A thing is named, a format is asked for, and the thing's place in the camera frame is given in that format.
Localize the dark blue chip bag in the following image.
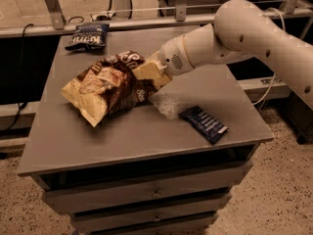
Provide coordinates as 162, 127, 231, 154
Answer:
65, 23, 110, 51

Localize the brown sea salt chip bag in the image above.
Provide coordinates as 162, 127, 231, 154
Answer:
62, 51, 157, 127

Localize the blue snack bar wrapper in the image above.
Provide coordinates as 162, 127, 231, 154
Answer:
179, 106, 228, 144

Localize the black cable left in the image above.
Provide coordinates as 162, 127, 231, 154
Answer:
0, 23, 35, 133

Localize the metal railing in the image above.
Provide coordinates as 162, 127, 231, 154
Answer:
0, 0, 313, 38

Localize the grey drawer cabinet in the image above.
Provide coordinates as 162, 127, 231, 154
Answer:
18, 24, 275, 235

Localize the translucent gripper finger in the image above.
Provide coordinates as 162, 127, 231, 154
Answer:
149, 92, 187, 119

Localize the white cable right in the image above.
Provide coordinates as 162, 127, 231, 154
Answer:
252, 7, 287, 107

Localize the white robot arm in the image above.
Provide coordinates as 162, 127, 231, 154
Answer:
133, 0, 313, 109

